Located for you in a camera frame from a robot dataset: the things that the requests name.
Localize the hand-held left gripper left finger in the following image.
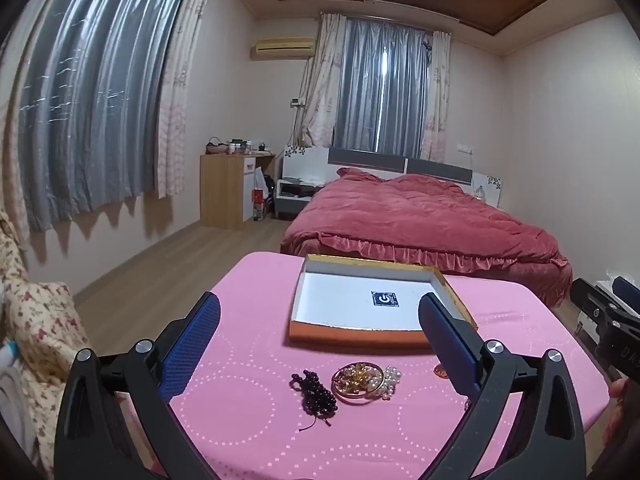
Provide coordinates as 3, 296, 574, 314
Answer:
54, 291, 221, 480

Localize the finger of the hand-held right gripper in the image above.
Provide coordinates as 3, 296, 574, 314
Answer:
613, 276, 640, 317
570, 277, 640, 342

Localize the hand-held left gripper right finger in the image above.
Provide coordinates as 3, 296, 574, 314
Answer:
418, 293, 587, 480

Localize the white pearl bracelet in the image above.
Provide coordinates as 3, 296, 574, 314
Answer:
370, 365, 404, 401

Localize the gold bangle with flower ornament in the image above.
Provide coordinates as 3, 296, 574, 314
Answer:
331, 362, 387, 402

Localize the orange and white shallow box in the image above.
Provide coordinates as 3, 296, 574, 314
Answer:
288, 253, 479, 351

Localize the dark bead bracelet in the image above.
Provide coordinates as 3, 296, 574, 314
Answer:
289, 369, 342, 432

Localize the person's right hand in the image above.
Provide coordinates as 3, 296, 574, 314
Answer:
602, 377, 635, 448

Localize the bed with red cover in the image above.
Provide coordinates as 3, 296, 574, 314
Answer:
279, 167, 574, 308

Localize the wooden desk cabinet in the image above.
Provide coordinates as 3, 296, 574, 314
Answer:
200, 152, 276, 230

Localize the floral sofa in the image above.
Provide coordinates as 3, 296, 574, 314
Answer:
0, 209, 94, 478

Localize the red and white shopping bag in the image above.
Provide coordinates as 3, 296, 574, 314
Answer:
251, 166, 271, 222

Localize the dark bag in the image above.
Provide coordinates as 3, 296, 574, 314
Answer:
263, 174, 277, 219

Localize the white bedside table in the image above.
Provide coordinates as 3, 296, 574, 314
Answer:
273, 178, 327, 221

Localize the white and grey headboard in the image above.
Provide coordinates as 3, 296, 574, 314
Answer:
282, 144, 504, 209

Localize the wide floral side curtain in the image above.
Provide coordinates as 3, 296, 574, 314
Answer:
156, 0, 222, 199

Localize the large grey pleated curtain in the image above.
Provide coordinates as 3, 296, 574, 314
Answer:
16, 0, 202, 234

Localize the grey window curtain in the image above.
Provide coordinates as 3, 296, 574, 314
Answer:
333, 15, 432, 159

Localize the long floral window curtain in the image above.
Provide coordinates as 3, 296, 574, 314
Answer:
298, 12, 347, 147

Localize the beige wall air conditioner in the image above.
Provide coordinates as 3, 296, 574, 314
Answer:
251, 36, 317, 60

